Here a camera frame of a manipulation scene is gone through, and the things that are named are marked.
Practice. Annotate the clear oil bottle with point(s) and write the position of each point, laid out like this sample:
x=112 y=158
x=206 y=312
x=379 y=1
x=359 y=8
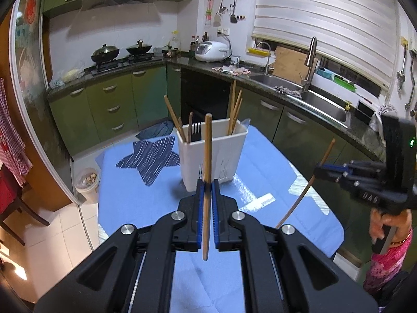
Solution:
x=176 y=40

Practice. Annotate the pink patterned rag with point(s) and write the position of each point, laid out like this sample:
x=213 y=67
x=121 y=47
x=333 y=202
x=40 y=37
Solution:
x=231 y=69

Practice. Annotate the wooden cutting board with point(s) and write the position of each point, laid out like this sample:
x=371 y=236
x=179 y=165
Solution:
x=290 y=65

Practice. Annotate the white mug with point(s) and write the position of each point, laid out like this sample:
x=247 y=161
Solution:
x=236 y=60

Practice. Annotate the blue plastic container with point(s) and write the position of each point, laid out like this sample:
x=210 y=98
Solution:
x=324 y=72

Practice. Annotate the wooden chair red cushion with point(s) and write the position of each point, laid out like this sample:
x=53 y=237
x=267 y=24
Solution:
x=13 y=199

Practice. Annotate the white trash bin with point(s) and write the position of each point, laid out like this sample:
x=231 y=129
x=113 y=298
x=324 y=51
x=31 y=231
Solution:
x=87 y=186

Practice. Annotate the black gas stove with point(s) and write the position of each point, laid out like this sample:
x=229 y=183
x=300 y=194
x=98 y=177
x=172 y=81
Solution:
x=123 y=62

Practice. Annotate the person's right hand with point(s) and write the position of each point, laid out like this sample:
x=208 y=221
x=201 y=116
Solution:
x=376 y=226

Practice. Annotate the green sink base cabinet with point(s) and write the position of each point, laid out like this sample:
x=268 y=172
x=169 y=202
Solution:
x=293 y=137

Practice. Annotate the black pot with lid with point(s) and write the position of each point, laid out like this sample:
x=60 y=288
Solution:
x=139 y=48

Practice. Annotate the clear plastic bag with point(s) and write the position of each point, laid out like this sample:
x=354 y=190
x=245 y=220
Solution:
x=70 y=76

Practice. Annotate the white window blind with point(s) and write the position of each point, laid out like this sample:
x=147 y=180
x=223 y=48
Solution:
x=325 y=22

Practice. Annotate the black hanging spatula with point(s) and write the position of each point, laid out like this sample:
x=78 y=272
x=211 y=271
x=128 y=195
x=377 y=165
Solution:
x=233 y=16

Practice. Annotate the steel sink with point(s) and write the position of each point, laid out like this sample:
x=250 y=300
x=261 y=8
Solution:
x=322 y=107

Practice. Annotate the red checked apron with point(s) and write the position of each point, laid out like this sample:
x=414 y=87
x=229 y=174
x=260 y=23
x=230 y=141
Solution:
x=11 y=137

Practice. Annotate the black wok with lid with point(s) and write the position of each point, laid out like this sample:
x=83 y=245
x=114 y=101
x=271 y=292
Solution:
x=105 y=53

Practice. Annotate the blue tablecloth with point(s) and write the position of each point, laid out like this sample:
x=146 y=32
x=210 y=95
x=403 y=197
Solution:
x=130 y=208

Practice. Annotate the white rice cooker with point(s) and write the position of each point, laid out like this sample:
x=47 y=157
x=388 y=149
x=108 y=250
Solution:
x=211 y=52

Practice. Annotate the white plate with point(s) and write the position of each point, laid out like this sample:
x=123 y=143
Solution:
x=384 y=117

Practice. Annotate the small curved faucet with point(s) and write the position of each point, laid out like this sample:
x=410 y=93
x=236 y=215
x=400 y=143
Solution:
x=267 y=58

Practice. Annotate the tall steel faucet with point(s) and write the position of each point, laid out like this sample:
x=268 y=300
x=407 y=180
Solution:
x=311 y=58

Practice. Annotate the printed glass sliding door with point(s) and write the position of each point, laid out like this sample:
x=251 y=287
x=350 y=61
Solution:
x=35 y=88

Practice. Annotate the white plastic utensil holder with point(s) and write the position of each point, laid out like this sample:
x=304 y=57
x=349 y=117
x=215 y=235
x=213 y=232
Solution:
x=195 y=159

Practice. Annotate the blue floor mat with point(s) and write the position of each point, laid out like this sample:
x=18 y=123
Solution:
x=156 y=130

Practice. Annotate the small metal pot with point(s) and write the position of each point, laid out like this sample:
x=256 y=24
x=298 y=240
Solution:
x=170 y=52

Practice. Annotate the grey dish rag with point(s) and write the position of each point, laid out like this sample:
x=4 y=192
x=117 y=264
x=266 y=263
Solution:
x=286 y=91

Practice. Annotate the white wall outlet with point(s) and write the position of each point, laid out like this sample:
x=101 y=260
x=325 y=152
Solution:
x=223 y=32

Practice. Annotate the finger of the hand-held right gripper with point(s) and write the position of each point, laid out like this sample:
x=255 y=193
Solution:
x=335 y=167
x=321 y=173

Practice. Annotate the pink hanging ornament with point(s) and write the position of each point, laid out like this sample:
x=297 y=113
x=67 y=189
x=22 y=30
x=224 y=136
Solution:
x=209 y=11

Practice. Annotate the green plastic container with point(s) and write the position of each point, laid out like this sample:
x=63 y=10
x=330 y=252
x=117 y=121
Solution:
x=343 y=83

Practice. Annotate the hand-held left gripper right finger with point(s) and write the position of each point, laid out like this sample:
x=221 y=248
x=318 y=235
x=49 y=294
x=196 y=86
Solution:
x=215 y=215

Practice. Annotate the hanging metal ladle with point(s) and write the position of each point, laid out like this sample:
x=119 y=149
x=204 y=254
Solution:
x=401 y=71

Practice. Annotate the wooden chopstick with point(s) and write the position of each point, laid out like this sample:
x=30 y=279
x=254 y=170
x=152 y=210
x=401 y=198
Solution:
x=182 y=130
x=236 y=111
x=232 y=107
x=299 y=195
x=207 y=169
x=174 y=117
x=237 y=119
x=190 y=127

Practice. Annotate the white hanging spatula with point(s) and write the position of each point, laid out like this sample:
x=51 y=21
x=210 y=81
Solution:
x=217 y=18

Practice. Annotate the person's dark clothing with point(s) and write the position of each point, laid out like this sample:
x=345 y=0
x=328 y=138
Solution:
x=397 y=293

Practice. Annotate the black fork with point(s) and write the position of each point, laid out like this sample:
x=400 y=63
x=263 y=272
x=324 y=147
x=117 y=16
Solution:
x=196 y=132

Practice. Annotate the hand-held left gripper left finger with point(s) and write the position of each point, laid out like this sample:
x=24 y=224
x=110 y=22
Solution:
x=200 y=215

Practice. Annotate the green drawer base cabinet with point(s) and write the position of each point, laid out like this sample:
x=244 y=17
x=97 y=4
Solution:
x=107 y=111

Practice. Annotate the yellow sponge rack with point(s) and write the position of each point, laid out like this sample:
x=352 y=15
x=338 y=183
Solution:
x=259 y=51

